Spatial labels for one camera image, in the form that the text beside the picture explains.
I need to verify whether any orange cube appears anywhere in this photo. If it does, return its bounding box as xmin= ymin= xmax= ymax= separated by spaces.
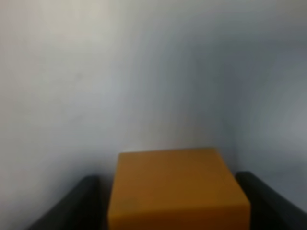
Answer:
xmin=107 ymin=148 xmax=251 ymax=230

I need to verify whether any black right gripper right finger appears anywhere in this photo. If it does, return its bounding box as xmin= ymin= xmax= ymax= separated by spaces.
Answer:
xmin=235 ymin=172 xmax=307 ymax=230

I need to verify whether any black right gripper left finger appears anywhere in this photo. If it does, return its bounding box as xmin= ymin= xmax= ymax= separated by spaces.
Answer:
xmin=29 ymin=176 xmax=101 ymax=230

